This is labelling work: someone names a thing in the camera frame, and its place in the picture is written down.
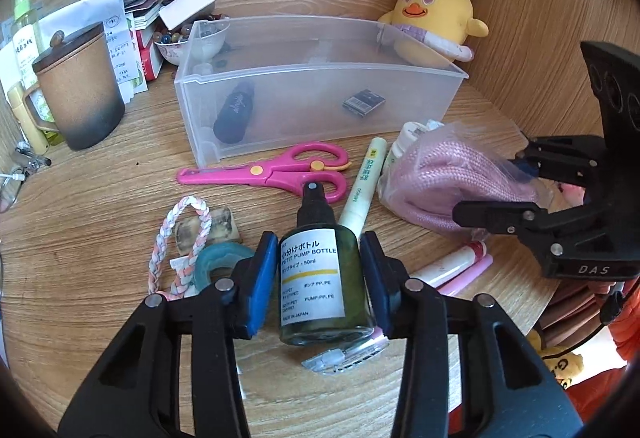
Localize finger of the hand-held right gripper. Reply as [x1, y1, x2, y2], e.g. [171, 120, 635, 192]
[452, 200, 601, 265]
[507, 133, 608, 206]

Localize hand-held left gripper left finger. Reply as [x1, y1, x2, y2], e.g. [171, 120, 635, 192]
[57, 231, 279, 438]

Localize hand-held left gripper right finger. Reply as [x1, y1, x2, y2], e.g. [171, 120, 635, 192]
[359, 231, 586, 438]

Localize green pump bottle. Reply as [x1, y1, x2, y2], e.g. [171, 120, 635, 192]
[276, 181, 373, 346]

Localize lip gloss tube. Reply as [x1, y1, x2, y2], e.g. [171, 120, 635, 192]
[410, 240, 488, 289]

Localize pink knit cloth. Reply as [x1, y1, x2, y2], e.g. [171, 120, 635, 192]
[377, 120, 551, 239]

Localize white green marker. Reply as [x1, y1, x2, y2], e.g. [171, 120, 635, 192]
[340, 136, 387, 239]

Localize clear plastic storage box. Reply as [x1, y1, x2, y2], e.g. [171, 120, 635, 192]
[173, 15, 470, 169]

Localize pink tube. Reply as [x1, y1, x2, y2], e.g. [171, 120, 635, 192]
[437, 254, 494, 297]

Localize clear plastic dispenser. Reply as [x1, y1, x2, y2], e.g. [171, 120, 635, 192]
[301, 328, 390, 376]

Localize pink scissors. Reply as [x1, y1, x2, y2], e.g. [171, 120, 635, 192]
[176, 142, 349, 204]

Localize orange jacket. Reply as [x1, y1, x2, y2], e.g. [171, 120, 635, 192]
[565, 278, 640, 424]

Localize yellow printed cloth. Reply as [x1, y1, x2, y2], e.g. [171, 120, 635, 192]
[529, 328, 586, 390]

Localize black tube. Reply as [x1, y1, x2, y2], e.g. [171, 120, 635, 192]
[212, 82, 256, 144]

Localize white bowl of beads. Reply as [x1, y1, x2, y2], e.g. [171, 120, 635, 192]
[152, 18, 232, 66]

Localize red white box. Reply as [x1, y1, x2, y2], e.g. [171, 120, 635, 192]
[131, 25, 166, 83]

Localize brown lidded mug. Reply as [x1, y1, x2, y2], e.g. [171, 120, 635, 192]
[32, 22, 126, 152]

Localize eyeglasses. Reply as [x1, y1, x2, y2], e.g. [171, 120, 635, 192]
[0, 168, 26, 215]

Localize stack of booklets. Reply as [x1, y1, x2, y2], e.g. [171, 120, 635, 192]
[119, 0, 168, 28]

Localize white paper sheets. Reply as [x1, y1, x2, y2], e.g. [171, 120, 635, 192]
[0, 0, 151, 104]

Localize green spray bottle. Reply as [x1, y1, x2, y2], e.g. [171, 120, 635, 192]
[11, 0, 43, 89]

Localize teal ring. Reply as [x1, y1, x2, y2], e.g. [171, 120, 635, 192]
[192, 242, 258, 291]

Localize braided pastel rope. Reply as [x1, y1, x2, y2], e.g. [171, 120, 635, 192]
[148, 196, 213, 301]

